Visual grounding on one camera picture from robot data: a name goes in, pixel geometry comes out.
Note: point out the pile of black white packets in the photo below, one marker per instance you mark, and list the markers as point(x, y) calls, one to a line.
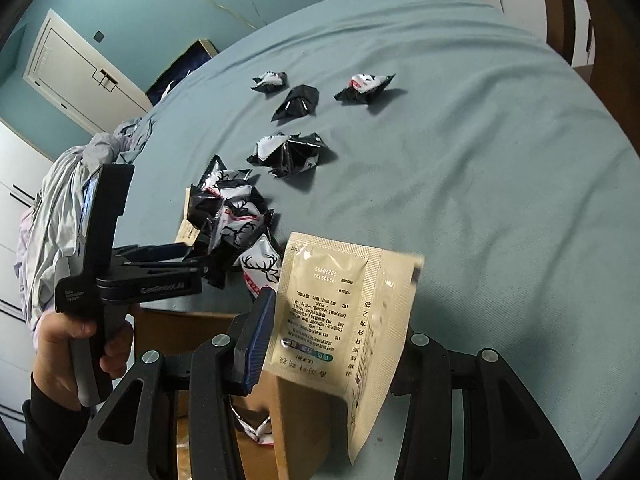
point(235, 220)

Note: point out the white door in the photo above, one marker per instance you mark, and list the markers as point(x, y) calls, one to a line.
point(65, 75)

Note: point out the brown wooden frame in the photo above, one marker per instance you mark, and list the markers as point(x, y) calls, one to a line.
point(560, 5)

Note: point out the dark wall switch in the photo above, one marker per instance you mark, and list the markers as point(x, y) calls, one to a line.
point(98, 36)

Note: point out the black white snack packet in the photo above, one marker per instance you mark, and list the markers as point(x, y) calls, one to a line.
point(267, 149)
point(256, 427)
point(365, 87)
point(270, 80)

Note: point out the crumpled grey clothes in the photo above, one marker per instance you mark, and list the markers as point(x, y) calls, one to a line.
point(65, 200)

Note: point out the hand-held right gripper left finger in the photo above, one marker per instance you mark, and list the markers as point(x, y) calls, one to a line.
point(256, 342)

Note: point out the brown cardboard box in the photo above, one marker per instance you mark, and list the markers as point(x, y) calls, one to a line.
point(300, 425)

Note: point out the blue-grey bed sheet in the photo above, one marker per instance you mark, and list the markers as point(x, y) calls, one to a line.
point(450, 185)

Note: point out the person's left hand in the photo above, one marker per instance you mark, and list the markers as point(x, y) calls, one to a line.
point(52, 355)

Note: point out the beige printed sachet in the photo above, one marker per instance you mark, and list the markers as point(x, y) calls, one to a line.
point(186, 232)
point(340, 320)

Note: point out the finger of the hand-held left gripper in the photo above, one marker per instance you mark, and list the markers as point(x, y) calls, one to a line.
point(150, 253)
point(200, 266)

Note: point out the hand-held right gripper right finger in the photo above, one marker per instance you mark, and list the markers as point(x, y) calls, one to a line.
point(422, 360)

